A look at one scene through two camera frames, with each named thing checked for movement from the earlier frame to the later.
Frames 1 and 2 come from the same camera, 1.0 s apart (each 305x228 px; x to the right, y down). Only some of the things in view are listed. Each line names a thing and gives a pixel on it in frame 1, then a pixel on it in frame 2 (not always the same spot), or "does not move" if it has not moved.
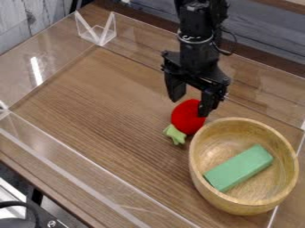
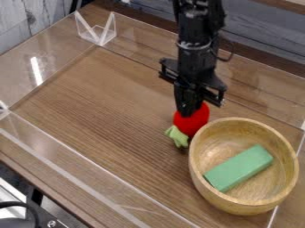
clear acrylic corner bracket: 96,34 does not move
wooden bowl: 243,163 does not move
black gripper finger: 211,97 to 188,99
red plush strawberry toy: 186,120 does not move
